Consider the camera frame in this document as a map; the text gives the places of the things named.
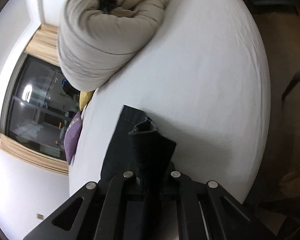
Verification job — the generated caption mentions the black denim pants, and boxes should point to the black denim pants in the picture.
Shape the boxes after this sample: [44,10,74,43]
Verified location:
[100,105,177,183]

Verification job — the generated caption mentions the left beige curtain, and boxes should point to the left beige curtain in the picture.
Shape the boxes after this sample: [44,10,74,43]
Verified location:
[0,133,69,176]

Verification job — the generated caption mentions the beige curtain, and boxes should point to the beige curtain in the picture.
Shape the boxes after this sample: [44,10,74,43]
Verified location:
[24,24,59,67]
[0,133,69,176]

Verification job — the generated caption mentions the purple cushion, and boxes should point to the purple cushion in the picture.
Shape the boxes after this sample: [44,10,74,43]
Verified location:
[64,111,83,165]

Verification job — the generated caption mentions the yellow cushion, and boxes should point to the yellow cushion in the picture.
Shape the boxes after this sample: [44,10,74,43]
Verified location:
[79,91,95,111]

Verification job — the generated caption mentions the white bed mattress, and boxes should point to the white bed mattress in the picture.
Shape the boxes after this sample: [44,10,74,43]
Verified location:
[69,0,270,203]

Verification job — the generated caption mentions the dark glass window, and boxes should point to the dark glass window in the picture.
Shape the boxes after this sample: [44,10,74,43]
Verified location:
[0,54,79,160]

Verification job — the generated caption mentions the right beige curtain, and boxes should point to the right beige curtain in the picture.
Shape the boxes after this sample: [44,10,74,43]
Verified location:
[24,24,59,67]

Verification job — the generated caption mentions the rolled beige duvet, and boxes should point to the rolled beige duvet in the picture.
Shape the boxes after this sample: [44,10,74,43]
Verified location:
[57,0,170,92]

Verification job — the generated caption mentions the small wall socket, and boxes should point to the small wall socket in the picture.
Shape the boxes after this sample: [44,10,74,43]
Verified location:
[36,213,44,220]

